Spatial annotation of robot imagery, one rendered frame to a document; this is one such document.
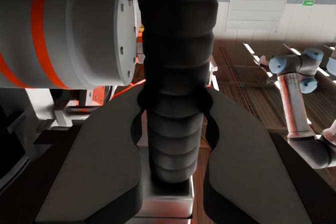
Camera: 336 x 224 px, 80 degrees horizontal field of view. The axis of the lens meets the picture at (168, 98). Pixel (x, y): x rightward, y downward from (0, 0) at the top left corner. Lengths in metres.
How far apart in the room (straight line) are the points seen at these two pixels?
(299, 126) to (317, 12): 14.79
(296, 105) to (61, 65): 0.88
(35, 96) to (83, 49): 0.16
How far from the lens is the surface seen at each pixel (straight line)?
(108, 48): 0.23
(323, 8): 15.77
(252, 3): 13.99
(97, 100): 0.60
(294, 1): 14.89
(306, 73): 1.10
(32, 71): 0.28
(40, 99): 0.38
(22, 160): 0.51
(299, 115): 0.98
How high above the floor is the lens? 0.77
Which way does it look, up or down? 33 degrees up
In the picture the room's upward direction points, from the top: 179 degrees counter-clockwise
